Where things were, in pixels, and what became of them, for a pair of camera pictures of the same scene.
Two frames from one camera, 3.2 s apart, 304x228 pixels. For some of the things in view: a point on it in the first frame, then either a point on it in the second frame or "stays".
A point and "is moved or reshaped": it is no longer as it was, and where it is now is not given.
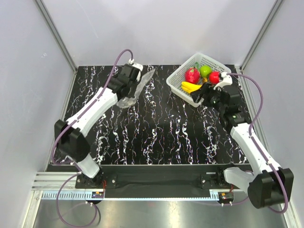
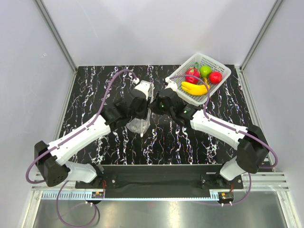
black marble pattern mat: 157,128 stays
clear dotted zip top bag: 129,100 is moved or reshaped
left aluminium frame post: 55,34 stays
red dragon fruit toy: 192,75 stays
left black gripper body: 133,87 -> 141,114
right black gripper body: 212,98 -> 158,108
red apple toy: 214,77 stays
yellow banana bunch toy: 188,87 stays
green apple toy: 205,71 stays
